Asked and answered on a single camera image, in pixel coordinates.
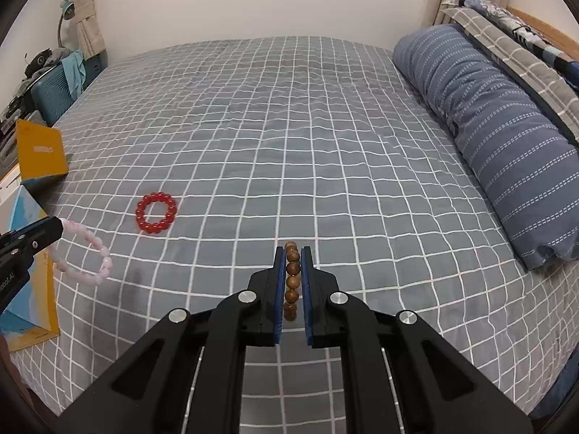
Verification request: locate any teal desk lamp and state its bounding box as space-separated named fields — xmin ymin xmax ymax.
xmin=58 ymin=0 xmax=77 ymax=50

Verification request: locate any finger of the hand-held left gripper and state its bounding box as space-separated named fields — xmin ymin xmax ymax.
xmin=0 ymin=230 xmax=62 ymax=267
xmin=0 ymin=216 xmax=64 ymax=241

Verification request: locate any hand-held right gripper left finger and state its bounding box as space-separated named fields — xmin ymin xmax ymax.
xmin=54 ymin=246 xmax=286 ymax=434

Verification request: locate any grey checked pillow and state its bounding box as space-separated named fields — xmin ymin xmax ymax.
xmin=441 ymin=4 xmax=579 ymax=145

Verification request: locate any brown wooden bead bracelet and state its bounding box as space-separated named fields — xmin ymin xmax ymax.
xmin=283 ymin=241 xmax=301 ymax=323

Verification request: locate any wooden headboard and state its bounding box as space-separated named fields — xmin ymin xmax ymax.
xmin=507 ymin=7 xmax=579 ymax=61

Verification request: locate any orange yellow box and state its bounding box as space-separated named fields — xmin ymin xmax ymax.
xmin=16 ymin=119 xmax=70 ymax=193

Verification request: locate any grey desk equipment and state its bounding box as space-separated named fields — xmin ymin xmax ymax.
xmin=0 ymin=95 xmax=34 ymax=168

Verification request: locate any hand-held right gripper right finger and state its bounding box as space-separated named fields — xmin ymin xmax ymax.
xmin=299 ymin=246 xmax=534 ymax=434

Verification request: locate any teal ribbed suitcase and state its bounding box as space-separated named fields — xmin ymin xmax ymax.
xmin=31 ymin=52 xmax=108 ymax=127

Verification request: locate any pink bead bracelet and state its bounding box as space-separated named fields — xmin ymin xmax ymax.
xmin=49 ymin=219 xmax=113 ymax=285

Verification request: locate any blue patchwork pillow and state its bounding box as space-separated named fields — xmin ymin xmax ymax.
xmin=464 ymin=0 xmax=579 ymax=86

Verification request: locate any dark desk clutter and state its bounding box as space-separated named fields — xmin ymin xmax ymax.
xmin=25 ymin=47 xmax=68 ymax=77

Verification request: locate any blue striped rolled duvet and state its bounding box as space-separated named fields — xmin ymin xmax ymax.
xmin=393 ymin=24 xmax=579 ymax=272

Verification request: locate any red bead bracelet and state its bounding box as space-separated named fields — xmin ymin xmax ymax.
xmin=136 ymin=192 xmax=178 ymax=236

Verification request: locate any teal cloth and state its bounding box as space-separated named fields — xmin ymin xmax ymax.
xmin=61 ymin=51 xmax=86 ymax=100

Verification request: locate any blue and yellow box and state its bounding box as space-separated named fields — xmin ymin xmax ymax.
xmin=0 ymin=185 xmax=62 ymax=353

